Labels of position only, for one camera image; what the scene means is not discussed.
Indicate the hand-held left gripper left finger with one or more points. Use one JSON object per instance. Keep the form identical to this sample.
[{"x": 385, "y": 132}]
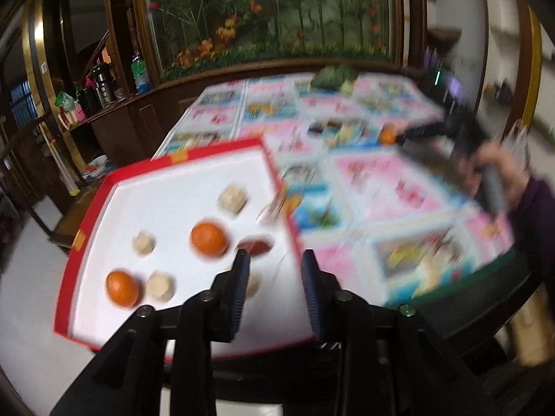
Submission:
[{"x": 238, "y": 295}]

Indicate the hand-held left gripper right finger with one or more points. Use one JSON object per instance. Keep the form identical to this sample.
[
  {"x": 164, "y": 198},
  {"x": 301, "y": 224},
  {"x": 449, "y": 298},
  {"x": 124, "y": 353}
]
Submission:
[{"x": 311, "y": 295}]

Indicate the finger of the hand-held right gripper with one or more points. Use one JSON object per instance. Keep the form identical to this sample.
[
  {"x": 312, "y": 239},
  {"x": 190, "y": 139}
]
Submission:
[
  {"x": 427, "y": 154},
  {"x": 422, "y": 131}
]

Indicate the orange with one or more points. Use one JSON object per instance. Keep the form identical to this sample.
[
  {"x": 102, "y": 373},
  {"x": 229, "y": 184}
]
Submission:
[
  {"x": 387, "y": 135},
  {"x": 122, "y": 288},
  {"x": 209, "y": 239}
]

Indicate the red date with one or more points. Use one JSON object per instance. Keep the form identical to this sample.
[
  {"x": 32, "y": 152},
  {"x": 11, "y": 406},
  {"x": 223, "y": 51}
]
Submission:
[{"x": 258, "y": 245}]

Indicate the large pale rough chunk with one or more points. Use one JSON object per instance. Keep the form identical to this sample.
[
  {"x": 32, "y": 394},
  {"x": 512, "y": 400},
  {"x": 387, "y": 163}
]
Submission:
[{"x": 234, "y": 198}]

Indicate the red cardboard box white inside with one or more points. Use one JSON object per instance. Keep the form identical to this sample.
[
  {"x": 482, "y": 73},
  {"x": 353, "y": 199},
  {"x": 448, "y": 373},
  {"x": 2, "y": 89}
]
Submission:
[{"x": 173, "y": 208}]

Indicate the person's right forearm purple sleeve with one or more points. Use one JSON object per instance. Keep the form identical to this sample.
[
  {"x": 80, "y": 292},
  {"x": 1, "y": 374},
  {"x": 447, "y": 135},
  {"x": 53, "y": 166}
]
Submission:
[{"x": 537, "y": 221}]

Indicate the person's right hand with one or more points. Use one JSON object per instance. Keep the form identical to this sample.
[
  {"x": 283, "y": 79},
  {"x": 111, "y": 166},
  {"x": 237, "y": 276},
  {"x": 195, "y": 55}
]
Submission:
[{"x": 509, "y": 169}]

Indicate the fruit print plastic tablecloth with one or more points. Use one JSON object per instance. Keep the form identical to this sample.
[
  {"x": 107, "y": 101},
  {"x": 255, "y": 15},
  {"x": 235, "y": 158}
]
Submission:
[{"x": 390, "y": 182}]

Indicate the green bok choy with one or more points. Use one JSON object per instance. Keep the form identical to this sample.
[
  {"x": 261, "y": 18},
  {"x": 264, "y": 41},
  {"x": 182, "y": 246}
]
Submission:
[{"x": 331, "y": 76}]

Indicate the low wooden stool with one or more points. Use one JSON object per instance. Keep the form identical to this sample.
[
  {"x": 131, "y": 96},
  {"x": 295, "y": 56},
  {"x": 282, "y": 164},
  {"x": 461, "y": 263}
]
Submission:
[{"x": 71, "y": 221}]

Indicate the glass case with artificial plants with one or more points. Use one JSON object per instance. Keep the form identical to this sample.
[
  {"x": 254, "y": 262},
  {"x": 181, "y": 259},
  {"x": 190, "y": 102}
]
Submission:
[{"x": 282, "y": 8}]

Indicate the white bowl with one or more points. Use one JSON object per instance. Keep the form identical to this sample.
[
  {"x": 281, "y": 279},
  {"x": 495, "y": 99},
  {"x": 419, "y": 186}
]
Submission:
[{"x": 97, "y": 163}]

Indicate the green label plastic bottle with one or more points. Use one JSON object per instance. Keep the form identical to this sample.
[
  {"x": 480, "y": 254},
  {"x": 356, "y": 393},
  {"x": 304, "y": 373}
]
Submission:
[{"x": 141, "y": 76}]

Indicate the pink box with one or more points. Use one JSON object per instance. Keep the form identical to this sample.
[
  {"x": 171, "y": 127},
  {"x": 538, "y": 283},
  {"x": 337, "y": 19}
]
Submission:
[{"x": 76, "y": 115}]

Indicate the steel thermos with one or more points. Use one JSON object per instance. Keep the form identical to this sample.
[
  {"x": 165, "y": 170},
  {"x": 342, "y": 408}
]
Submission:
[{"x": 103, "y": 84}]

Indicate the green packet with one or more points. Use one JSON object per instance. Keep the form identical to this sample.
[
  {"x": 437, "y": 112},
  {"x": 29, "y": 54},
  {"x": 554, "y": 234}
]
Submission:
[{"x": 65, "y": 100}]

